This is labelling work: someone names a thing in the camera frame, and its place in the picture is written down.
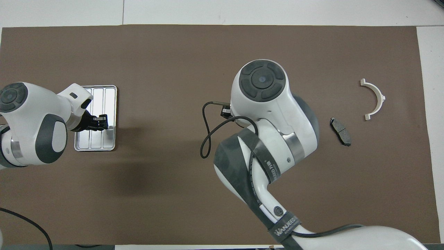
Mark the white semicircular bracket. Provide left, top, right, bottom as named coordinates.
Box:
left=360, top=79, right=386, bottom=121

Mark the silver metal tray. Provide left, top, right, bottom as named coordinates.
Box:
left=74, top=85, right=118, bottom=152

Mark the brown table mat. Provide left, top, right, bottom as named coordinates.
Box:
left=0, top=24, right=441, bottom=245

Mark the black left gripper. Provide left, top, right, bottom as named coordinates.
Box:
left=72, top=110, right=109, bottom=133

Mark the elongated dark grey brake pad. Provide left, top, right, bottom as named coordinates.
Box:
left=330, top=117, right=352, bottom=147

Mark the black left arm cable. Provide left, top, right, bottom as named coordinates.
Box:
left=0, top=207, right=53, bottom=250

